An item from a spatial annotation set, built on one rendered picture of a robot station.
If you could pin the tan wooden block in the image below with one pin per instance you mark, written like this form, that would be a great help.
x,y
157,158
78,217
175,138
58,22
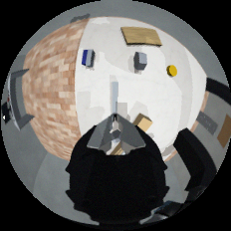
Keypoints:
x,y
140,36

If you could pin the yellow disc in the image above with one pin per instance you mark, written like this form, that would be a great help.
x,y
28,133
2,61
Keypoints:
x,y
171,70

